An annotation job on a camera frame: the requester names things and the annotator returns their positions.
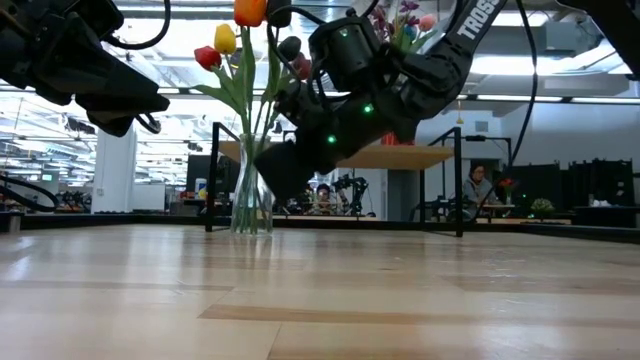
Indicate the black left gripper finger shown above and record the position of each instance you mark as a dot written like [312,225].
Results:
[112,125]
[130,102]

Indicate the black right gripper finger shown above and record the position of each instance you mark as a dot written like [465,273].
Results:
[287,172]

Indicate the clear glass vase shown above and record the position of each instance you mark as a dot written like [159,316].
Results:
[250,200]

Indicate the red glass vase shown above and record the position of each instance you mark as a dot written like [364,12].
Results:
[397,140]

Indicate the dark maroon artificial tulip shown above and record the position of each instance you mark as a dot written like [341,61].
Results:
[303,67]

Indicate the red artificial tulip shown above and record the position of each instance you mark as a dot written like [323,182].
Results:
[207,57]

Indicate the white blue artificial tulip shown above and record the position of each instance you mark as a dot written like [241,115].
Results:
[410,32]

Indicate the purple artificial flower bunch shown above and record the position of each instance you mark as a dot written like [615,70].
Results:
[400,20]

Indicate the yellow orange artificial tulip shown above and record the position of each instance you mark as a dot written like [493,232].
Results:
[250,12]

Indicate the pink artificial tulip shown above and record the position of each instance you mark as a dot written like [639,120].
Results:
[426,22]

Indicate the background black robot arm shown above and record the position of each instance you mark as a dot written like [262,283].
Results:
[355,192]

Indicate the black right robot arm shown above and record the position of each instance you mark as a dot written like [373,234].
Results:
[400,80]

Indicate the wooden shelf black legs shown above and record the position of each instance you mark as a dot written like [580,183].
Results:
[400,156]

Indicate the person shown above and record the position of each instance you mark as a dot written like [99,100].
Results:
[477,190]
[323,197]

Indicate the white pillar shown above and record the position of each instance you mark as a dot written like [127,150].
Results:
[115,170]

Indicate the green exit sign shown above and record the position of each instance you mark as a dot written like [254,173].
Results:
[47,177]

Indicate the background red flower vase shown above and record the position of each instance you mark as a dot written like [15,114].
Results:
[507,186]

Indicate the potted green plant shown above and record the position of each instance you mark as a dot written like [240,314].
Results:
[542,205]

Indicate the long ceiling light bar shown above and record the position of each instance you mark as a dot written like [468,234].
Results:
[550,98]

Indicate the black background station frame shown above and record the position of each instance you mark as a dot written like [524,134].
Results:
[485,138]

